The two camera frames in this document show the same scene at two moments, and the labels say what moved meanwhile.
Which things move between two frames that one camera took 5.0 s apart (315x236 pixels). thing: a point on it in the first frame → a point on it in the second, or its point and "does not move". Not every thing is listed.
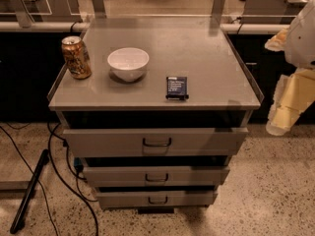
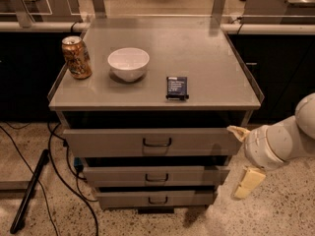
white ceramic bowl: (128, 63) does not move
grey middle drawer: (156, 176) does not move
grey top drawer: (153, 142) does not move
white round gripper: (302, 41) → (255, 146)
